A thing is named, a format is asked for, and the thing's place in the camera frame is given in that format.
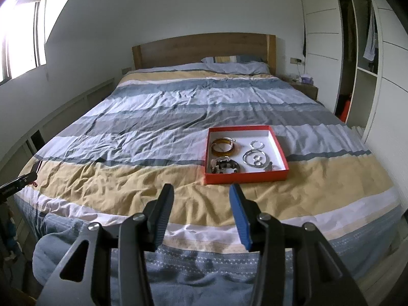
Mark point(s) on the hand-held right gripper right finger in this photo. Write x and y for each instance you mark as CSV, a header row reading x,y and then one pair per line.
x,y
240,216

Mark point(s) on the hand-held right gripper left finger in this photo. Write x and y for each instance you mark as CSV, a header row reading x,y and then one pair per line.
x,y
162,221

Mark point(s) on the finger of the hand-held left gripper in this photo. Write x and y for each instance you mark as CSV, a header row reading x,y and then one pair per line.
x,y
22,181

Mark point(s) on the red jewelry box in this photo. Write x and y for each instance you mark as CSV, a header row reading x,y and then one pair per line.
x,y
245,178

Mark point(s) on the silver twisted bangle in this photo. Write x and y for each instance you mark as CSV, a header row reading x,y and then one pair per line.
x,y
244,158

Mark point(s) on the amber bangle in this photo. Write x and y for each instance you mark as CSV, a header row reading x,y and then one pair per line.
x,y
223,154

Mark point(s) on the silver hair clip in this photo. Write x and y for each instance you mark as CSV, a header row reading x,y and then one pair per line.
x,y
268,166

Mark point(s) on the person's blue clothed leg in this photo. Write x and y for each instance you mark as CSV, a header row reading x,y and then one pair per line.
x,y
54,255

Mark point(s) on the wooden nightstand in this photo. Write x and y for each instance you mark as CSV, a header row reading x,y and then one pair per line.
x,y
307,90

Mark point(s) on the window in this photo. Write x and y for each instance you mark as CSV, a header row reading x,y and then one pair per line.
x,y
19,38

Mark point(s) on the orange container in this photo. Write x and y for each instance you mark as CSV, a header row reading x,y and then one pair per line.
x,y
346,110

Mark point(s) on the striped pillow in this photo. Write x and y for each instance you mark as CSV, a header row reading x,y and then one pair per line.
x,y
236,67

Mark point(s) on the purple tissue box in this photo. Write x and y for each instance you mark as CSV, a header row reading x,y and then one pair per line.
x,y
306,79

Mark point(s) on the wooden headboard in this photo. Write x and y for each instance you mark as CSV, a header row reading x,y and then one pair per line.
x,y
191,51

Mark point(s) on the white wardrobe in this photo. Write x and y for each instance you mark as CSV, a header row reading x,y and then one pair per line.
x,y
322,38

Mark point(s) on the hanging garment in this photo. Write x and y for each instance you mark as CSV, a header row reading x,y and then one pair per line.
x,y
370,38

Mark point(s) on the wall socket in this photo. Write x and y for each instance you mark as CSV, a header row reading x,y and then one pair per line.
x,y
295,60

